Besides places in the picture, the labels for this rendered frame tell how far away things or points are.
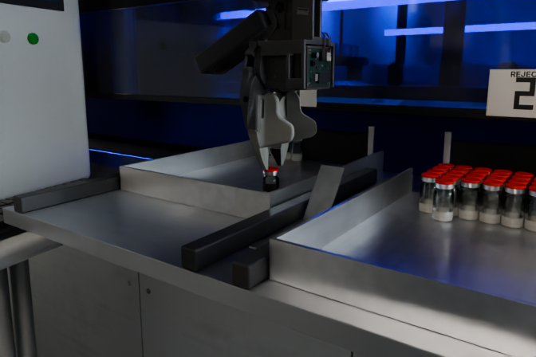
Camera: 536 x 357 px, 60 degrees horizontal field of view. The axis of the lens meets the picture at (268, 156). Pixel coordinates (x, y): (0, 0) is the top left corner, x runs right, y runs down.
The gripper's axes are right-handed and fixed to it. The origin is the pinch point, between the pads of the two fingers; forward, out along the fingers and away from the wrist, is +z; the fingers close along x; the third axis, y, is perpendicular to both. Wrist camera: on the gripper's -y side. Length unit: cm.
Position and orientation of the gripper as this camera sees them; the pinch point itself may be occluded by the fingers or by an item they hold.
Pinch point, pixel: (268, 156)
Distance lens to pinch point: 57.8
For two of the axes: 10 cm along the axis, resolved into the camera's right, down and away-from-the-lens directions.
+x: 5.7, -1.5, 8.1
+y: 8.2, 1.0, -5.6
